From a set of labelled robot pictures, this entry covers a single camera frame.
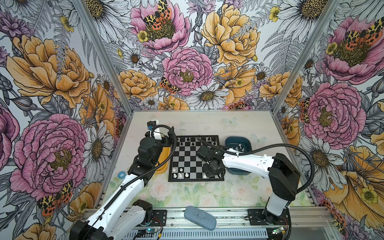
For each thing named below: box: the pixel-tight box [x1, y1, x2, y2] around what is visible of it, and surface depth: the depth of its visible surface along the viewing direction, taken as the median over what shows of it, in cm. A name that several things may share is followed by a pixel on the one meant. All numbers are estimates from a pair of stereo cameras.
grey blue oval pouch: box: [184, 205, 217, 231], surface depth 73 cm
